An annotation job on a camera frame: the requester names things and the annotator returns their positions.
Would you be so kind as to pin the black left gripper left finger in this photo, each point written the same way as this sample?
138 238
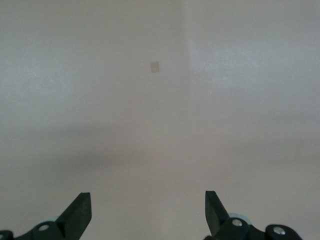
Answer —
75 220

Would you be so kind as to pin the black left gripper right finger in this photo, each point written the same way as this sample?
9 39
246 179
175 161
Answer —
217 220

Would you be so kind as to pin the brown tape patch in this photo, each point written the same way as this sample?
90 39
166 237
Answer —
155 67

